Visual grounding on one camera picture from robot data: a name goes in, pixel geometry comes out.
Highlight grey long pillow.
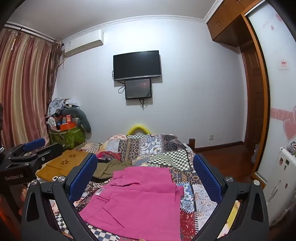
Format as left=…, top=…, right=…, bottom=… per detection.
left=61, top=108, right=92, bottom=139

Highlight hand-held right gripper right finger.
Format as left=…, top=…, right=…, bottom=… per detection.
left=192, top=153, right=270, bottom=241

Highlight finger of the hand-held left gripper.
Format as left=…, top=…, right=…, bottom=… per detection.
left=7, top=142, right=65, bottom=173
left=4, top=138, right=46, bottom=160

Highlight pink pants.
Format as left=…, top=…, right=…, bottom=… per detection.
left=79, top=167, right=185, bottom=240

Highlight patchwork printed blanket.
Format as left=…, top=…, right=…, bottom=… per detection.
left=50, top=133, right=223, bottom=241

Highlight small black wall monitor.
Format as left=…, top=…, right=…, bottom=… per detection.
left=125, top=78, right=152, bottom=100

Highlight red patterned cloth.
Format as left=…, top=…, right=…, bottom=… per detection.
left=96, top=151, right=122, bottom=163

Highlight wooden overhead cabinet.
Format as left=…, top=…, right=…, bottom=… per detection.
left=206, top=0, right=253, bottom=48

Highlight yellow foam tube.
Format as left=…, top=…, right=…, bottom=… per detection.
left=127, top=124, right=150, bottom=135

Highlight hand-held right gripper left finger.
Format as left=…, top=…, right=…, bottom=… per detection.
left=21, top=153, right=102, bottom=241

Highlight orange box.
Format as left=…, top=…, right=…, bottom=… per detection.
left=60, top=122, right=76, bottom=131

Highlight pile of clothes and bags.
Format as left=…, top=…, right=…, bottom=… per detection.
left=47, top=98, right=80, bottom=127

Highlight striped pink curtain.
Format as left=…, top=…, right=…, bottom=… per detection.
left=0, top=22, right=63, bottom=151

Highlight green printed bag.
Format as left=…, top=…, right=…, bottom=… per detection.
left=49, top=126, right=86, bottom=149

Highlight mustard yellow garment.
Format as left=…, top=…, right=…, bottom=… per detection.
left=36, top=150, right=91, bottom=184

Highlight olive green pants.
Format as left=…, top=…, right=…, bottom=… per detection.
left=91, top=159, right=134, bottom=180

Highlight black wall television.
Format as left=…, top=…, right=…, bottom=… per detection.
left=113, top=50, right=162, bottom=81

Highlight white appliance with stickers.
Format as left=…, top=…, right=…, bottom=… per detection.
left=264, top=146, right=296, bottom=228

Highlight brown wooden door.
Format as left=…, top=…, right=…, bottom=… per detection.
left=239, top=40, right=265, bottom=154

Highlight frosted glass sliding door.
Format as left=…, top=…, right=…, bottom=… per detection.
left=240, top=0, right=296, bottom=191

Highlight white air conditioner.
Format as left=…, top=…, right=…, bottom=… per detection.
left=62, top=30, right=104, bottom=58

